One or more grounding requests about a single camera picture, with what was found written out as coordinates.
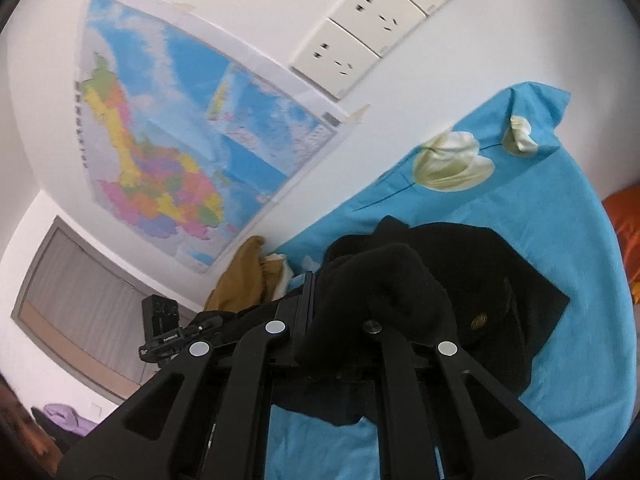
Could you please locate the black coat with gold buttons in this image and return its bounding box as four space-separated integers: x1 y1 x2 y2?
192 216 571 428

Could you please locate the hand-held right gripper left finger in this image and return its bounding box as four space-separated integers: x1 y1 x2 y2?
60 271 320 480

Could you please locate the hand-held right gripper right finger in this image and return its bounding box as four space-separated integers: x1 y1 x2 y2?
360 320 586 480

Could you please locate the orange pillow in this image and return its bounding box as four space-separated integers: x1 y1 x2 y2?
601 185 640 306

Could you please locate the brown garment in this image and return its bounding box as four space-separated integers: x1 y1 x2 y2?
204 235 268 312

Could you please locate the dark cloth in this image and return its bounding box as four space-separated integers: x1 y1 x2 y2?
30 406 77 455

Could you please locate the purple cloth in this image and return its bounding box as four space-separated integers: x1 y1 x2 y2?
42 402 98 437

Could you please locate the white wall socket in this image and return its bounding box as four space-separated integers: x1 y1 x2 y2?
331 0 431 58
290 17 382 101

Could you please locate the blue flower print bedsheet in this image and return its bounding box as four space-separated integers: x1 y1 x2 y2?
265 81 640 480

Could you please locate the white garment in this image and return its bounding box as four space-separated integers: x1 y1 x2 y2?
262 252 297 297

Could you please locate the colourful wall map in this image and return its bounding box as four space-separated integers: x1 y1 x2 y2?
72 0 373 276

